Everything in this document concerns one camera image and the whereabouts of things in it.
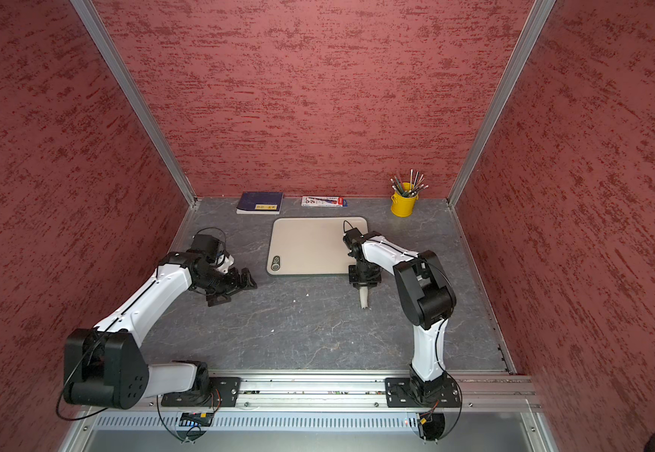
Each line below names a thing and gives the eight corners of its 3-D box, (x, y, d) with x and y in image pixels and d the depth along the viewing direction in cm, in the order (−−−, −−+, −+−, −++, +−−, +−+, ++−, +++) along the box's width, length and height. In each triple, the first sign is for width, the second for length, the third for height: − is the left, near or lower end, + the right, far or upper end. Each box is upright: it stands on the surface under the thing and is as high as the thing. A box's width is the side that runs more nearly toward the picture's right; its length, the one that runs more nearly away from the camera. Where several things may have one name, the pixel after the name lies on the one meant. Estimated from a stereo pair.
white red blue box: (301, 206, 122) (301, 202, 120) (302, 200, 124) (301, 196, 122) (347, 207, 122) (347, 202, 120) (347, 200, 125) (347, 196, 122)
